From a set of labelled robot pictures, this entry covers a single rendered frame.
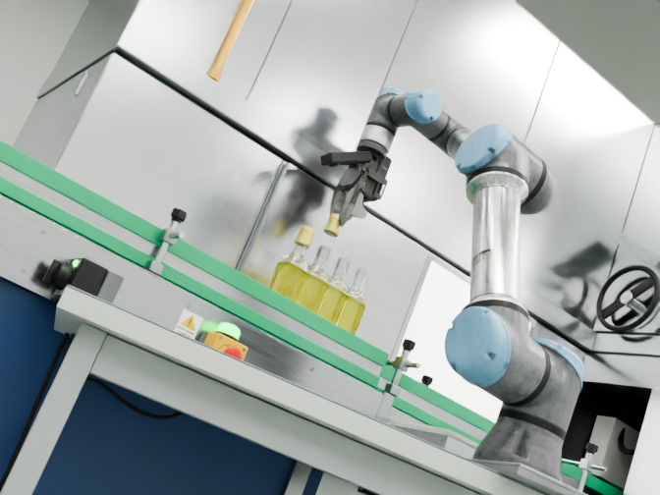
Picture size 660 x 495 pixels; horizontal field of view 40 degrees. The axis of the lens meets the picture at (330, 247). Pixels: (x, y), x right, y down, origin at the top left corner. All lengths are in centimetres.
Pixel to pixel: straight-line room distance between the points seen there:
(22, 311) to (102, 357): 31
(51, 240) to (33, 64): 354
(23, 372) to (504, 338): 81
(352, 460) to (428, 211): 113
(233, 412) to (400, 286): 103
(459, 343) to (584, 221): 140
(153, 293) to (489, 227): 62
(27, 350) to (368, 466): 62
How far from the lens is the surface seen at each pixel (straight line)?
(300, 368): 186
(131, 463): 174
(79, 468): 171
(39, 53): 518
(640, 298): 281
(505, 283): 158
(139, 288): 170
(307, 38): 231
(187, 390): 139
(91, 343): 137
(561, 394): 160
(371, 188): 213
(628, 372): 273
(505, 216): 167
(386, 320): 232
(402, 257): 235
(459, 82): 258
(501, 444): 157
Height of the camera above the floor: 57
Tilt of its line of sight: 16 degrees up
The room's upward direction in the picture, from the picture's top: 22 degrees clockwise
